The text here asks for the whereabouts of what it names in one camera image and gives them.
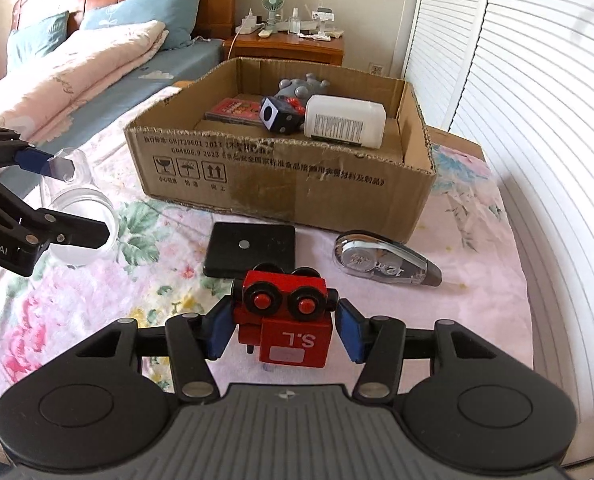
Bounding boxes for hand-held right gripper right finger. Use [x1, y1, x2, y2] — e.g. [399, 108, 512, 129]
[334, 299, 498, 403]

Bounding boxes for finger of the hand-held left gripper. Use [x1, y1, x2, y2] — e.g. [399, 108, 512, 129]
[0, 122, 58, 180]
[0, 167, 112, 251]

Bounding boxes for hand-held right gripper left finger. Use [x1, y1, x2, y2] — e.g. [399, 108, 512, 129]
[74, 300, 238, 403]

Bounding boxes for clear plastic jar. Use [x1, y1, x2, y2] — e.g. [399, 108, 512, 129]
[39, 147, 118, 266]

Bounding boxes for red toy truck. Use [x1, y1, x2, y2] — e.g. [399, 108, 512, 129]
[231, 262, 340, 370]

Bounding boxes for brown cardboard box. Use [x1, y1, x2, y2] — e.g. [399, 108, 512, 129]
[123, 56, 438, 243]

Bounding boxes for red card case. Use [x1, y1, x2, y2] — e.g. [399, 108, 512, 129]
[206, 97, 265, 123]

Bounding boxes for white plastic bottle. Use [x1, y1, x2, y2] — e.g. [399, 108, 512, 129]
[303, 94, 388, 150]

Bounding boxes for black cube toy red buttons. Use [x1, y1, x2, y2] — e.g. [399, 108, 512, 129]
[259, 96, 308, 135]

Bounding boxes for grey toy animal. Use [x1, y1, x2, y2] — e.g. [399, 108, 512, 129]
[276, 72, 332, 101]

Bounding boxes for clear correction tape dispenser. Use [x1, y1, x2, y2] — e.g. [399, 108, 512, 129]
[333, 230, 442, 288]

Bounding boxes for black square pad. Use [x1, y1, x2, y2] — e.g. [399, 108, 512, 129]
[203, 222, 298, 281]

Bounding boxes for pink floral quilt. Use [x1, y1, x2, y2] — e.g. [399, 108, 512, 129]
[0, 20, 170, 146]

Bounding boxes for small blue pillow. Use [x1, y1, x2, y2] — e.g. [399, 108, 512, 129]
[7, 10, 70, 73]

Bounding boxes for blue-grey bedsheet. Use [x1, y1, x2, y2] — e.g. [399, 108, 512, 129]
[0, 37, 225, 201]

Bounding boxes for large blue pillow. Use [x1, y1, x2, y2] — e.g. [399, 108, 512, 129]
[79, 0, 208, 51]

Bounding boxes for white louvred closet door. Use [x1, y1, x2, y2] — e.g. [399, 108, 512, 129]
[452, 0, 594, 466]
[404, 0, 498, 131]

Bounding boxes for white power strip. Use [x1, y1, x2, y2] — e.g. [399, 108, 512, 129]
[242, 7, 262, 36]

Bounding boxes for wooden nightstand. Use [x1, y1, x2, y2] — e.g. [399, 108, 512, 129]
[222, 30, 345, 66]

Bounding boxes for small green desk fan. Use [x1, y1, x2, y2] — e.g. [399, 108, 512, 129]
[262, 0, 284, 31]

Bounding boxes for white phone stand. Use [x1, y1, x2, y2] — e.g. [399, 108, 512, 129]
[311, 6, 336, 36]

